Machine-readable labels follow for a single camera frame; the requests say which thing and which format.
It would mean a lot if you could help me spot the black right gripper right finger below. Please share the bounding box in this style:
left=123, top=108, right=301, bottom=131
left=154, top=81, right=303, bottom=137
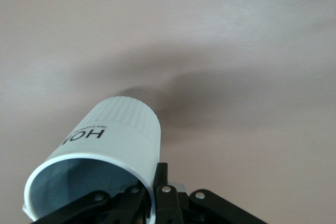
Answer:
left=153, top=162, right=268, bottom=224

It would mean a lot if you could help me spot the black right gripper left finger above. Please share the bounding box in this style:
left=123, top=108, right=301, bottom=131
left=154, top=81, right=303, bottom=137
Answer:
left=31, top=184, right=146, bottom=224

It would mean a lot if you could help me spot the white ribbed mug HOME print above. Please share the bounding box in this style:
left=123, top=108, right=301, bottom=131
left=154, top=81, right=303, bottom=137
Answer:
left=23, top=95, right=161, bottom=222

